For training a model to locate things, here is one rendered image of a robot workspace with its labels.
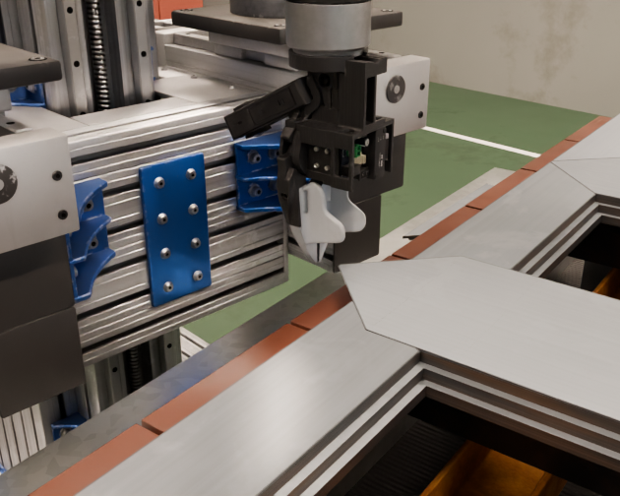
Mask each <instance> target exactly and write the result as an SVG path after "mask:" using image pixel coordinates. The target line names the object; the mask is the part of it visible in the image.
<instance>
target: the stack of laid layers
mask: <svg viewBox="0 0 620 496"><path fill-rule="evenodd" d="M600 223H605V224H610V225H614V226H618V227H620V199H617V198H613V197H608V196H603V195H598V194H595V195H594V196H593V197H592V198H591V199H590V200H589V201H587V202H586V203H585V204H584V205H583V206H582V207H581V208H580V209H579V210H577V211H576V212H575V213H574V214H573V215H572V216H571V217H569V218H568V219H567V220H566V221H565V222H564V223H563V224H562V225H561V226H559V227H558V228H557V229H556V230H555V231H554V232H553V233H552V234H550V235H549V236H548V237H547V238H546V239H545V240H544V241H543V242H541V243H540V244H539V245H538V246H537V247H536V248H535V249H534V250H533V251H531V252H530V253H529V254H528V255H527V256H526V257H525V258H524V259H522V260H521V261H520V262H519V263H518V264H517V265H516V266H515V267H514V268H512V270H514V271H517V272H521V273H524V274H528V275H532V276H535V277H539V278H542V279H544V278H545V277H546V276H547V275H548V274H549V273H550V272H551V271H552V270H553V269H555V268H556V267H557V266H558V265H559V264H560V263H561V262H562V261H563V260H564V259H565V258H566V257H567V256H568V255H569V254H570V253H571V252H572V251H573V250H574V249H575V248H576V247H577V246H578V245H579V244H580V243H581V242H582V241H583V240H584V239H585V238H586V237H587V236H588V235H589V234H590V233H591V232H592V231H593V230H594V229H595V228H596V227H597V226H598V225H599V224H600ZM418 351H419V352H418V353H417V354H416V355H415V356H414V357H413V358H412V359H411V360H410V361H409V362H408V363H407V364H406V365H405V366H403V367H402V368H401V369H400V370H399V371H398V372H397V373H396V374H395V375H393V376H392V377H391V378H390V379H389V380H388V381H387V382H386V383H384V384H383V385H382V386H381V387H380V388H379V389H378V390H377V391H375V392H374V393H373V394H372V395H371V396H370V397H369V398H368V399H367V400H365V401H364V402H363V403H362V404H361V405H360V406H359V407H357V408H356V409H355V410H354V411H353V412H352V413H351V414H350V415H349V416H347V417H346V418H345V419H344V420H343V421H342V422H341V423H340V424H338V425H337V426H336V427H335V428H334V429H333V430H332V431H331V432H329V433H328V434H327V435H326V436H325V437H324V438H323V439H322V440H321V441H319V442H318V443H317V444H316V445H315V446H314V447H313V448H312V449H310V450H309V451H308V452H307V453H306V454H305V455H304V456H303V457H301V458H300V459H299V460H298V461H297V462H296V463H295V464H294V465H292V466H291V467H290V468H289V469H288V470H287V471H286V472H285V473H283V474H282V475H281V476H280V477H279V478H278V479H277V480H276V481H275V482H273V483H272V484H271V485H270V486H269V487H268V488H267V489H266V490H264V491H263V492H262V493H261V494H260V495H259V496H326V495H327V494H328V493H329V492H330V491H331V490H332V489H333V488H334V487H335V486H336V485H337V484H338V483H339V482H340V481H341V480H342V479H343V478H344V477H345V476H346V475H347V474H348V473H349V472H350V471H351V470H352V469H353V468H354V467H355V466H356V465H357V464H358V463H359V462H360V461H361V460H362V459H363V458H364V457H365V456H366V455H367V454H368V453H369V452H370V451H371V450H372V449H373V448H374V447H375V446H376V445H377V444H378V443H379V442H380V441H381V440H382V439H383V438H384V437H385V436H386V435H387V434H388V433H389V432H390V431H391V430H392V429H393V428H394V427H395V426H396V425H397V424H398V423H399V422H400V421H401V420H402V419H403V418H404V417H405V416H406V415H407V414H408V413H410V412H411V411H412V410H413V409H414V408H415V407H416V406H417V405H418V404H419V403H420V402H421V401H422V400H423V399H424V398H425V397H427V398H430V399H432V400H435V401H437V402H440V403H444V404H447V405H449V406H452V407H454V408H457V409H459V410H462V411H464V412H467V413H470V414H472V415H475V416H477V417H480V418H482V419H485V420H487V421H490V422H492V423H495V424H497V425H500V426H503V427H505V428H508V429H510V430H513V431H515V432H518V433H520V434H523V435H525V436H528V437H530V438H532V439H535V440H537V441H540V442H542V443H545V444H547V445H550V446H552V447H555V448H558V449H560V450H563V451H565V452H568V453H570V454H573V455H575V456H578V457H580V458H583V459H586V460H588V461H591V462H593V463H596V464H598V465H602V466H605V467H607V468H610V469H612V470H615V471H618V472H620V422H619V421H616V420H613V419H611V418H608V417H605V416H602V415H599V414H597V413H594V412H591V411H588V410H585V409H583V408H580V407H577V406H574V405H571V404H569V403H564V402H561V401H558V400H556V399H553V398H550V397H548V396H546V395H543V394H540V393H537V392H535V391H532V390H529V389H527V388H524V387H521V386H518V385H516V384H513V383H510V382H507V381H505V380H502V379H499V378H496V377H494V376H491V375H488V374H485V373H483V372H480V371H477V370H474V369H472V368H469V367H466V366H463V365H461V364H459V363H456V362H454V361H451V360H448V359H445V358H442V357H440V356H437V355H434V354H431V353H429V352H426V351H423V350H420V349H419V350H418Z"/></svg>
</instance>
